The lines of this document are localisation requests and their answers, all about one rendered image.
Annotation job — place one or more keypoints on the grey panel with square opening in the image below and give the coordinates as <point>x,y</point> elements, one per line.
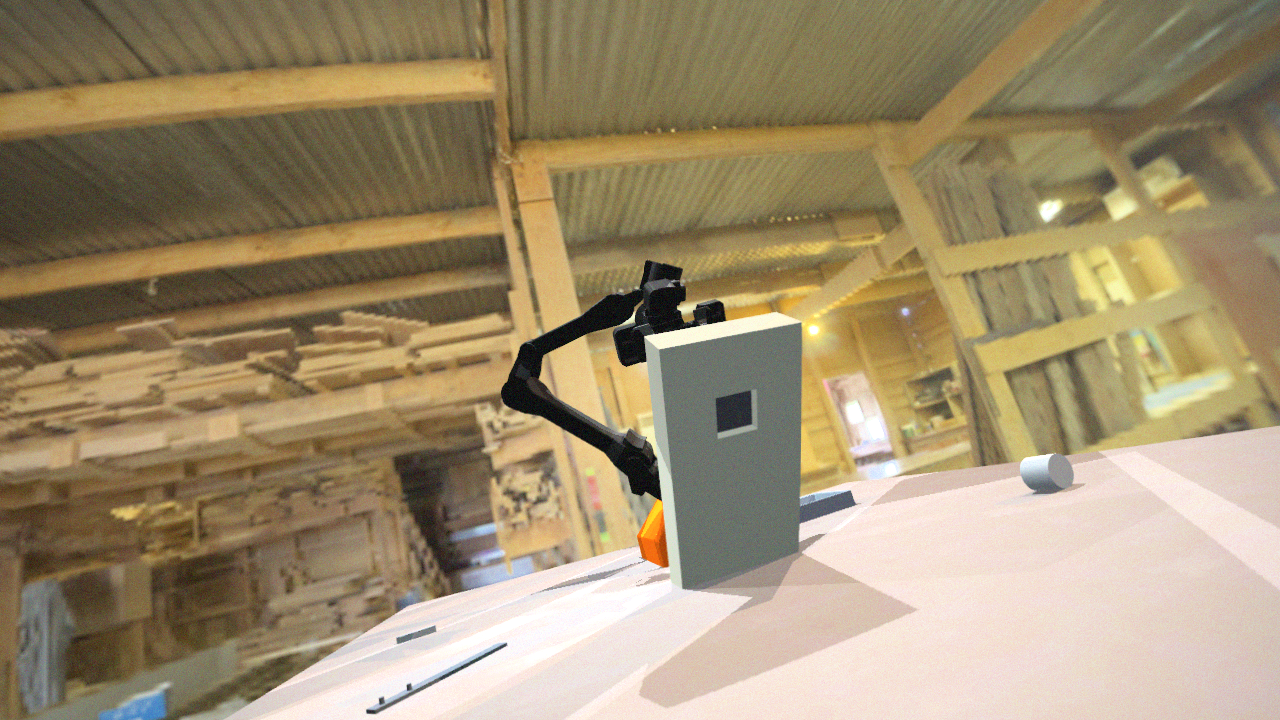
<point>726,405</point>

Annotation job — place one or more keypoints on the grey metal bar with two pins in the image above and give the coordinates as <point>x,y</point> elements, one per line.
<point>412,690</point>

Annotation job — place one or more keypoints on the grey cylinder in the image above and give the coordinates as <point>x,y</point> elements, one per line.
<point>1052,471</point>

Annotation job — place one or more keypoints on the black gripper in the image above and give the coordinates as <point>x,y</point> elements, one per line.
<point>629,339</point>

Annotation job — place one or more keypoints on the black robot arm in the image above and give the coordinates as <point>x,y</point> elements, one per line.
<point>661,291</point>

